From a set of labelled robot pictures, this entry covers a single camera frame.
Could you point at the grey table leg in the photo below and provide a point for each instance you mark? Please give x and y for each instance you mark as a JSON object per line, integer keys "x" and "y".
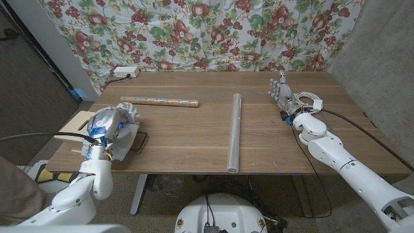
{"x": 139, "y": 194}
{"x": 303, "y": 197}

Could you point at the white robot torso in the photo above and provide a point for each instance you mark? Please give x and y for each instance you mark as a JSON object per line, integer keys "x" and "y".
{"x": 223, "y": 213}

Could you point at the clear plastic wrap roll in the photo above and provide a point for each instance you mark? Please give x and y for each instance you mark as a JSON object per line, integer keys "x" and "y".
{"x": 235, "y": 132}

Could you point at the white power strip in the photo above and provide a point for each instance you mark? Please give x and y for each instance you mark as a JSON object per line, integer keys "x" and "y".
{"x": 125, "y": 71}

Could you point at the wooden box with slot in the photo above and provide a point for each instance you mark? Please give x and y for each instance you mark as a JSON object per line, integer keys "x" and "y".
{"x": 76, "y": 124}

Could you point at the person in brown clothing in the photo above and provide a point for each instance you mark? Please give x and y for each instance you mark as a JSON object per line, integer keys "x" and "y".
{"x": 17, "y": 194}

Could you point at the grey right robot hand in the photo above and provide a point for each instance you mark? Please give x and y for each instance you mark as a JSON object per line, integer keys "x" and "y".
{"x": 284, "y": 97}

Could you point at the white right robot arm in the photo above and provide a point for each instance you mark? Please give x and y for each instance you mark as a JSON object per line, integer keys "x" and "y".
{"x": 349, "y": 171}

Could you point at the brown patterned paper roll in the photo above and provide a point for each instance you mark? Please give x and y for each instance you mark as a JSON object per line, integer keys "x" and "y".
{"x": 158, "y": 101}

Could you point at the floral fruit print backdrop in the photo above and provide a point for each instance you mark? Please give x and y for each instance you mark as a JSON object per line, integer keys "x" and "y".
{"x": 194, "y": 32}

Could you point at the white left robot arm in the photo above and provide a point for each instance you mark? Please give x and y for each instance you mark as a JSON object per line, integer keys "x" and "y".
{"x": 77, "y": 197}

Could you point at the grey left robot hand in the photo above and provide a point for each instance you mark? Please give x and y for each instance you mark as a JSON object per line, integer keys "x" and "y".
{"x": 105, "y": 121}

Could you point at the grey shirt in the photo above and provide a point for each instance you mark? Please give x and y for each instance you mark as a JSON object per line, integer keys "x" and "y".
{"x": 124, "y": 147}

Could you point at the yellow black floor object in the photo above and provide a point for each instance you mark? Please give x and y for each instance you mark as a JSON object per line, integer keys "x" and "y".
{"x": 51, "y": 176}

